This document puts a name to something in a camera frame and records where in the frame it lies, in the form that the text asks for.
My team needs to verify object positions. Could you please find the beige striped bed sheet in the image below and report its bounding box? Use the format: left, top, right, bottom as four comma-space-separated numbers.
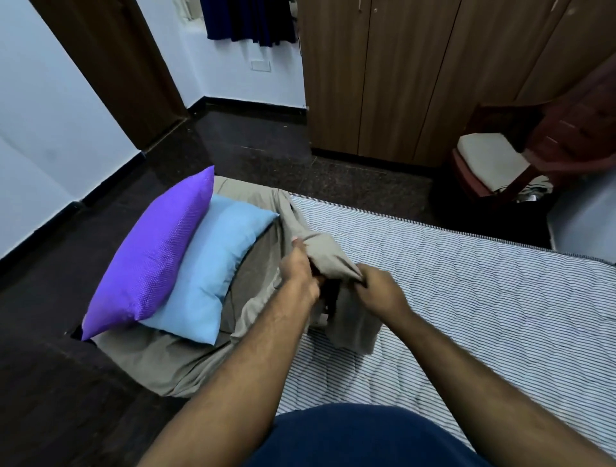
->
457, 133, 530, 193

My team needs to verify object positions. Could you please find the white striped mattress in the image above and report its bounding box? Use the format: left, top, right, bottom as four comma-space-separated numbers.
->
277, 194, 616, 458

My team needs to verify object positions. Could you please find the dark blue curtain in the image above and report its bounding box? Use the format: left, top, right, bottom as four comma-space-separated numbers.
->
200, 0, 298, 47

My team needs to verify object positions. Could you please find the person's right forearm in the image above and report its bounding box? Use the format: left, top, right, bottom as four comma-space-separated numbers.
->
387, 310, 616, 467

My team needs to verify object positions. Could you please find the white window grille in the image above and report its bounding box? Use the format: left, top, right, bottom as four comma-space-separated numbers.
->
173, 0, 203, 22

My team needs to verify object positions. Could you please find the plain taupe bed sheet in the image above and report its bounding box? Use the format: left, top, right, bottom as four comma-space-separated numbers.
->
91, 175, 384, 399

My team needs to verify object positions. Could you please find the maroon plastic chair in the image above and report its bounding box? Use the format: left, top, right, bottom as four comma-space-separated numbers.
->
450, 57, 616, 203

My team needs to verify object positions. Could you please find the person's left hand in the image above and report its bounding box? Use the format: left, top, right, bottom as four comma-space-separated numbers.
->
278, 238, 324, 307

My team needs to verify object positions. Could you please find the light blue pillow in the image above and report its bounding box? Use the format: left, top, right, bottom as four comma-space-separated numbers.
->
139, 194, 280, 346

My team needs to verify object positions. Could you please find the person's navy blue shirt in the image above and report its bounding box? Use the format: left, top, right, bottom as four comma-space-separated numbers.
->
245, 403, 492, 467

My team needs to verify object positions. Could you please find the purple dotted pillow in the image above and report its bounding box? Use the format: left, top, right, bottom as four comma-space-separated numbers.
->
80, 166, 216, 341

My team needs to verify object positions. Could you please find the person's left forearm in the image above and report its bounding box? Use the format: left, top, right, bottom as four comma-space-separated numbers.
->
139, 288, 321, 467

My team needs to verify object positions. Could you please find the brown wooden wardrobe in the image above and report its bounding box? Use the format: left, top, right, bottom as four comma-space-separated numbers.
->
298, 0, 616, 168

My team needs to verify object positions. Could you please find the person's right hand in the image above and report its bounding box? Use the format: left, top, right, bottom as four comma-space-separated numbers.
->
354, 263, 415, 329

